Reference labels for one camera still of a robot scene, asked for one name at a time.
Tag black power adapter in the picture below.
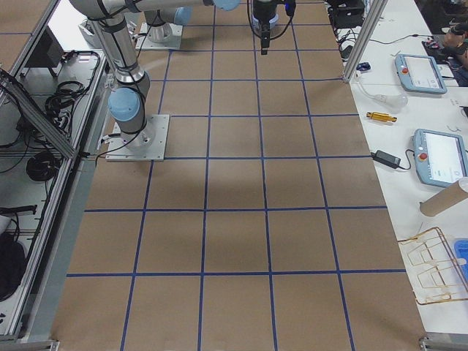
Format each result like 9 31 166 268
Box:
371 150 401 169

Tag teach pendant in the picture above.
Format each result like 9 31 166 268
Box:
394 54 447 95
412 129 467 187

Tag gold metal cylinder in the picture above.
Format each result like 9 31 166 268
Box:
366 112 397 123

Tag lower teach pendant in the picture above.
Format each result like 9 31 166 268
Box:
412 129 467 187

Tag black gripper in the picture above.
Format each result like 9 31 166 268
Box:
251 0 280 56

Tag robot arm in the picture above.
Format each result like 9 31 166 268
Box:
145 1 295 56
71 1 240 151

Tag gold wire rack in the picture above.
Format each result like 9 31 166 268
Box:
398 227 467 306

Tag cardboard tube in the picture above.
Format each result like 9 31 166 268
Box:
420 177 467 217

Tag upper teach pendant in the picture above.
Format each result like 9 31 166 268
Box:
394 54 447 95

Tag blue plastic container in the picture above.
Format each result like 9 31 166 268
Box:
453 239 468 282

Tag aluminium frame post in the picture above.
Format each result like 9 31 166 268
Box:
343 0 388 83

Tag white light bulb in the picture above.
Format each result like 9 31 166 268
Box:
354 71 409 112

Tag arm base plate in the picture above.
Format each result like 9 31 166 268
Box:
105 114 170 162
135 22 184 51

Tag coiled black cables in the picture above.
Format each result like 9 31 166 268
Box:
26 150 58 183

